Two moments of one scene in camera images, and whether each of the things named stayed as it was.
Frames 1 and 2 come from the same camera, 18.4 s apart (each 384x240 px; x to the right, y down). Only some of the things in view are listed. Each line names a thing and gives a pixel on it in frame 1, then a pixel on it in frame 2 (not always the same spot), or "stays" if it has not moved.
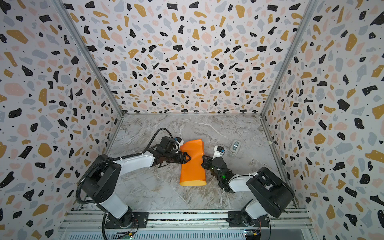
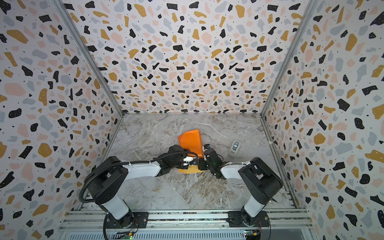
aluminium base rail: [296, 224] stays
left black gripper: [183, 161] -> [183, 167]
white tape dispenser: [234, 147] stays
